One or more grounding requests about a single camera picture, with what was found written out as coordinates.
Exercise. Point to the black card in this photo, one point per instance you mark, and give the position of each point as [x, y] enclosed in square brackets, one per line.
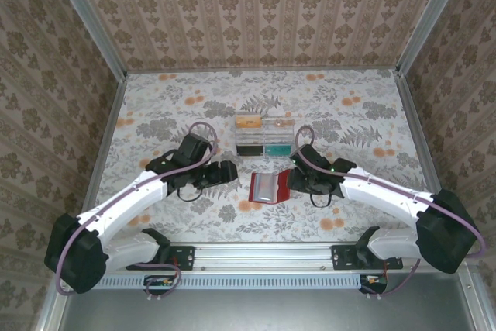
[249, 150]

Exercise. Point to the clear acrylic card organizer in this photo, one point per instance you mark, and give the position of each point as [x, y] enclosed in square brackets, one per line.
[277, 135]

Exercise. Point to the teal card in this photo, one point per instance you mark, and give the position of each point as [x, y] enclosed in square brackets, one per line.
[277, 149]

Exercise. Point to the grey metal base panel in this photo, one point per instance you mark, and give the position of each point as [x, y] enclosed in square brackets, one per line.
[263, 311]

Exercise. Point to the black connector box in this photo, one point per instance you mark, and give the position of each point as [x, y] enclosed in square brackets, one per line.
[374, 286]
[155, 286]

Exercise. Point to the red card holder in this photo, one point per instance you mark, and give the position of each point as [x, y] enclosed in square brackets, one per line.
[265, 187]

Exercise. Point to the plain orange card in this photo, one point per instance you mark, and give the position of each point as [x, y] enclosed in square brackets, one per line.
[248, 121]

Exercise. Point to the aluminium table side rail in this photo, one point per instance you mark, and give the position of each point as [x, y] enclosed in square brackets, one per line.
[106, 133]
[418, 133]

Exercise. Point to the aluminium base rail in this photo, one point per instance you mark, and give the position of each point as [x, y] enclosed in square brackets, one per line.
[263, 257]

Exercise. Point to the aluminium frame post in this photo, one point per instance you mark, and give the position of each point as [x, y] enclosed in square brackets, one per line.
[431, 17]
[94, 21]

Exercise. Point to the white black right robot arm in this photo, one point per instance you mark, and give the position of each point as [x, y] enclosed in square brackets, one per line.
[379, 191]

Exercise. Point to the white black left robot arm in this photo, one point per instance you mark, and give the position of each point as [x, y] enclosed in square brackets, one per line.
[128, 199]

